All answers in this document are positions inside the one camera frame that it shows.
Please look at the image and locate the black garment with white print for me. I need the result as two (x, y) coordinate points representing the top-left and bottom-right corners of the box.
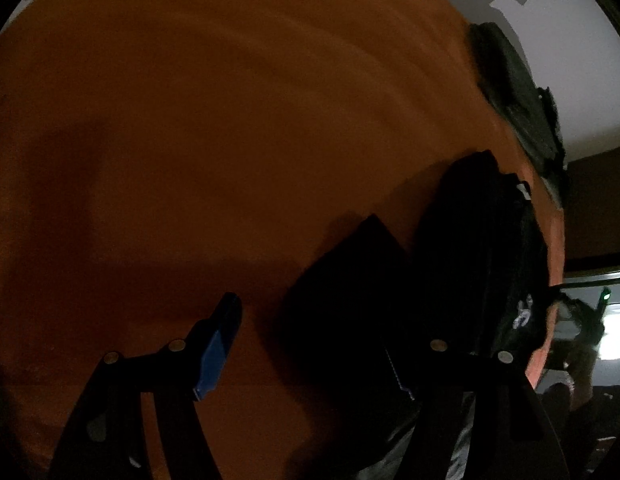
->
(282, 149), (558, 480)

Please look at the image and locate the small dark patterned cloth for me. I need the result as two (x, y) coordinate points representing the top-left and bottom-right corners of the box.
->
(537, 86), (563, 133)

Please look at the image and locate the folded dark green clothing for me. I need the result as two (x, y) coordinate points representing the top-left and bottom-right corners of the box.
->
(467, 21), (571, 211)

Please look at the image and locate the orange blanket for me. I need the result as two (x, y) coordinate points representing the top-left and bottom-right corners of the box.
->
(0, 0), (566, 480)

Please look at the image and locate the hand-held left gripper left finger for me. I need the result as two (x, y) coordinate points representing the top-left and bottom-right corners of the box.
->
(50, 292), (242, 480)

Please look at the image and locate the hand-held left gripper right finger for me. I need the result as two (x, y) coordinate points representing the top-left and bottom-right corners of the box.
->
(385, 332), (571, 480)

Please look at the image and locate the brown wooden door frame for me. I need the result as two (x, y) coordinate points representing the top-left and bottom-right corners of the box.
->
(565, 145), (620, 261)

